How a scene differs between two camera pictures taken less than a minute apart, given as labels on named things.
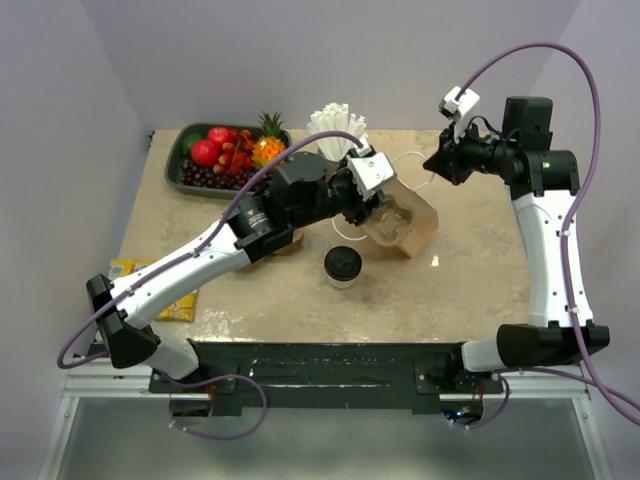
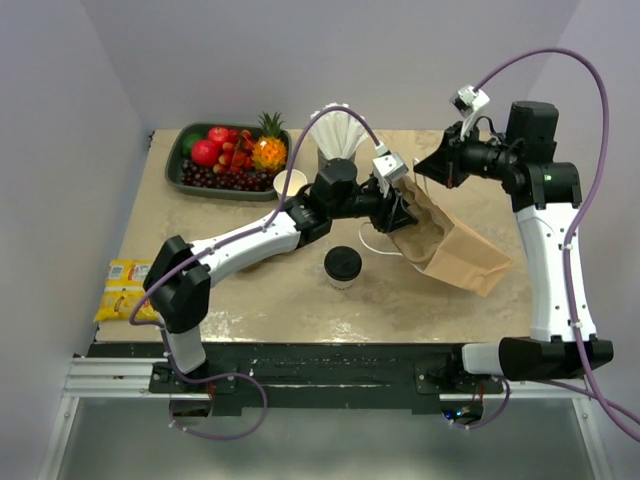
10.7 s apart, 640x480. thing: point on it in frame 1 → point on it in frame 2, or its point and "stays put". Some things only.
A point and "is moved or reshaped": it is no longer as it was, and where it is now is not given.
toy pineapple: (270, 145) stays put
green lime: (188, 142) stays put
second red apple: (204, 153) stays put
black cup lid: (342, 263) stays put
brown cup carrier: (391, 224) is moved or reshaped
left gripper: (361, 209) → (392, 212)
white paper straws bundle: (336, 117) stays put
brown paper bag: (426, 220) → (462, 259)
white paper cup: (342, 284) stays put
